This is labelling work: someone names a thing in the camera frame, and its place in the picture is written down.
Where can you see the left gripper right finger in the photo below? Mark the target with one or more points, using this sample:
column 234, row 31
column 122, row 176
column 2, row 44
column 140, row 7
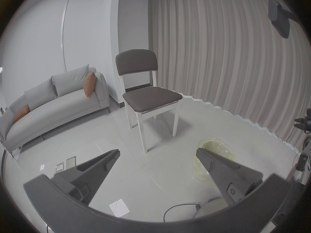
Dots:
column 228, row 173

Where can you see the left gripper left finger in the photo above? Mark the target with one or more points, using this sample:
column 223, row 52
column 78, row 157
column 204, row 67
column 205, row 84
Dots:
column 92, row 171

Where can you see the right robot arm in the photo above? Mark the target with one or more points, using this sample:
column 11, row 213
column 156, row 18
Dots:
column 303, row 125

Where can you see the yellow plastic bag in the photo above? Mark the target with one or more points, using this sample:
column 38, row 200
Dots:
column 200, row 173

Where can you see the white trash bin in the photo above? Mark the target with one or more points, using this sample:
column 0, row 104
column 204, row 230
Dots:
column 216, row 145

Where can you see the pale grey sofa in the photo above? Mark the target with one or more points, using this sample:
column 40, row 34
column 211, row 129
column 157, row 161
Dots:
column 60, row 115

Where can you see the orange cushion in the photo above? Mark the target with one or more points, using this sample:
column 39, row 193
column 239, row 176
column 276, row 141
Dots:
column 21, row 113
column 89, row 84

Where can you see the pale grey cushion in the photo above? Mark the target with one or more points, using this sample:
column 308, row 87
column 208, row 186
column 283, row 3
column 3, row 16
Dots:
column 41, row 93
column 69, row 80

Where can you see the white chair with grey seat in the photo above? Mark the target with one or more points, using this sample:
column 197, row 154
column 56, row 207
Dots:
column 150, row 97

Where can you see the beige curtain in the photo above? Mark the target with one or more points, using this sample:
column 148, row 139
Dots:
column 218, row 57

